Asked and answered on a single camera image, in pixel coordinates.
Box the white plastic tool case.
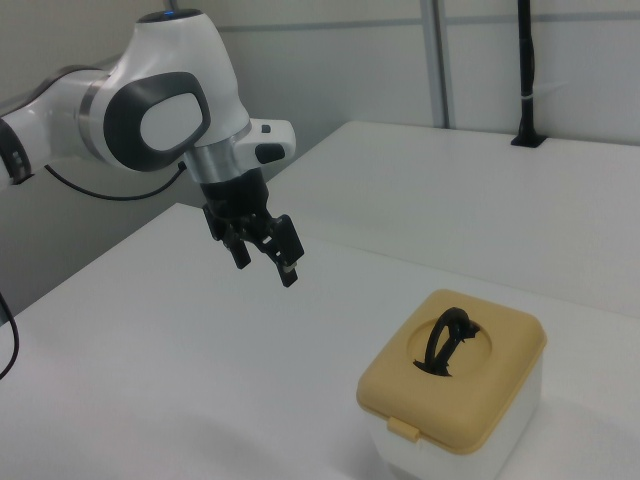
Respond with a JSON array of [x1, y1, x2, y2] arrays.
[[367, 339, 546, 480]]

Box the grey partition post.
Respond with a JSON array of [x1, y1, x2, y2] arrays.
[[422, 0, 454, 129]]

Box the tan lid with black handle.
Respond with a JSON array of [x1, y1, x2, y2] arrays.
[[355, 288, 548, 456]]

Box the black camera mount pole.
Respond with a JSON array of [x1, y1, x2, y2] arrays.
[[510, 0, 547, 149]]

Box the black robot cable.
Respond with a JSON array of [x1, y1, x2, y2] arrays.
[[0, 160, 190, 380]]

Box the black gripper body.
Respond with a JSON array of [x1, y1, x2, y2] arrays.
[[198, 167, 274, 240]]

